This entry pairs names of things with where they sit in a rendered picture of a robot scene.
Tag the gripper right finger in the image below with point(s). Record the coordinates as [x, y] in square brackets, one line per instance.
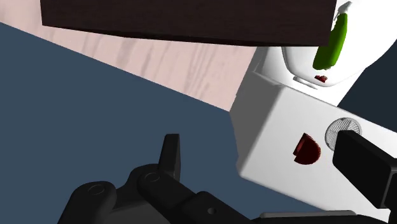
[366, 167]

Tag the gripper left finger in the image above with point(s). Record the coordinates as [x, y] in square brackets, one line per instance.
[161, 189]

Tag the dark red half-round object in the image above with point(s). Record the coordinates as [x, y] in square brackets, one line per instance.
[308, 152]

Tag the small dark red object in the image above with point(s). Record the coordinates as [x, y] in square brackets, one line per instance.
[321, 78]

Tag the green elongated object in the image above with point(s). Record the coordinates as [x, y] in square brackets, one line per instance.
[332, 46]

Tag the dark brown robot stand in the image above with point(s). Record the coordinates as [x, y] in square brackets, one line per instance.
[186, 18]

